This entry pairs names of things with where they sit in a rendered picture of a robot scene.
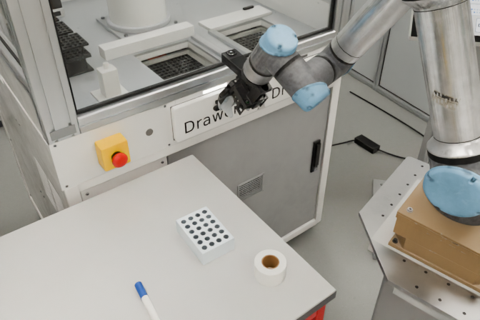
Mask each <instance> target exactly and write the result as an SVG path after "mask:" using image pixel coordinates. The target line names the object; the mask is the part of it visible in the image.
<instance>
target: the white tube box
mask: <svg viewBox="0 0 480 320"><path fill-rule="evenodd" d="M176 229H177V231H178V233H179V235H180V236H181V237H182V239H183V240H184V241H185V242H186V244H187V245H188V246H189V248H190V249H191V250H192V251H193V253H194V254H195V255H196V257H197V258H198V259H199V261H200V262H201V263H202V264H203V265H205V264H207V263H209V262H210V261H213V260H214V259H217V258H219V257H220V256H222V255H224V254H226V253H228V252H230V251H231V250H233V249H234V237H233V236H232V235H231V234H230V233H229V231H228V230H227V229H226V228H225V227H224V226H223V224H222V223H221V222H220V221H219V220H218V219H217V218H216V217H215V216H214V215H213V214H212V212H211V211H210V210H209V209H208V208H207V207H206V206H205V207H204V208H201V209H199V210H197V211H195V212H192V213H190V214H188V215H186V216H183V217H181V218H180V219H177V220H176Z"/></svg>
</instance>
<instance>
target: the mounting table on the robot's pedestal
mask: <svg viewBox="0 0 480 320"><path fill-rule="evenodd" d="M428 170H429V164H427V163H425V162H422V161H419V160H418V159H415V158H413V157H410V156H408V157H406V158H405V159H404V160H403V162H402V163H401V164H400V165H399V167H398V168H397V169H396V170H395V171H394V173H393V174H392V175H391V176H390V177H389V178H388V179H387V180H386V181H385V183H384V184H383V185H382V186H381V188H380V189H379V190H378V191H377V192H376V193H375V194H374V195H373V196H372V198H371V199H370V200H369V201H368V202H367V204H366V205H365V206H364V207H363V209H362V210H361V211H360V212H359V218H360V219H361V222H362V225H363V227H364V230H365V232H366V235H367V236H368V239H369V241H370V244H371V247H372V249H373V251H374V253H375V256H376V259H377V261H378V263H379V266H380V268H381V270H382V273H383V275H384V278H385V279H386V282H387V283H388V284H389V285H391V286H393V287H394V290H393V294H395V295H397V296H398V297H400V298H402V299H403V300H405V301H407V302H409V303H410V304H413V305H414V306H416V307H417V308H419V309H421V310H422V311H425V312H426V313H428V314H430V315H431V316H433V317H435V318H436V319H438V320H480V296H478V295H477V294H475V293H473V292H471V291H469V290H467V289H465V288H464V287H462V286H459V285H458V284H455V283H454V282H452V281H450V280H448V279H446V278H444V277H442V276H440V275H439V274H437V273H435V272H433V271H431V270H429V269H427V268H426V267H424V266H422V265H420V264H418V263H416V262H414V261H412V260H411V259H408V258H406V257H405V256H402V255H401V254H399V253H397V252H395V251H393V250H391V249H389V248H388V247H386V246H384V245H382V244H380V243H378V242H376V241H374V240H373V239H371V238H372V236H373V235H374V234H375V233H376V232H377V230H378V229H379V228H380V226H381V225H382V224H383V223H384V222H385V220H386V219H387V218H388V216H389V215H390V214H391V212H392V211H393V210H394V209H395V208H396V206H397V205H398V204H399V202H400V201H401V200H402V199H403V197H404V196H405V195H406V193H407V192H408V191H409V189H410V188H411V187H412V186H413V185H414V183H415V182H416V180H417V179H418V180H420V181H421V180H422V179H423V178H424V176H425V174H426V172H427V171H428Z"/></svg>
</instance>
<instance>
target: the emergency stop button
mask: <svg viewBox="0 0 480 320"><path fill-rule="evenodd" d="M127 161H128V156H127V155H126V154H125V153H117V154H116V155H114V157H113V159H112V164H113V165H114V166H115V167H116V168H121V167H123V166H124V165H125V164H126V163H127Z"/></svg>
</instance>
